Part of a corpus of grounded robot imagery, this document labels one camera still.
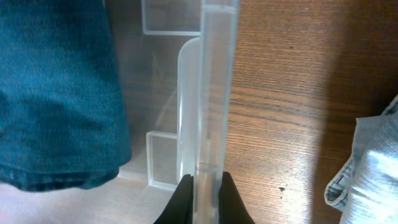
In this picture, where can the clear plastic storage container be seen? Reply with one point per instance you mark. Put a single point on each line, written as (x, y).
(175, 63)

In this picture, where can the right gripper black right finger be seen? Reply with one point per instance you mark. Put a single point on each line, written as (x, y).
(231, 208)

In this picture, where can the light blue folded jeans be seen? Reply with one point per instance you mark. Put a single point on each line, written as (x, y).
(365, 188)

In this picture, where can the dark blue jeans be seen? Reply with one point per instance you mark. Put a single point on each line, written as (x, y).
(63, 123)

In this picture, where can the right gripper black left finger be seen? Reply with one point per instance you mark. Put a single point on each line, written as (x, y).
(179, 209)

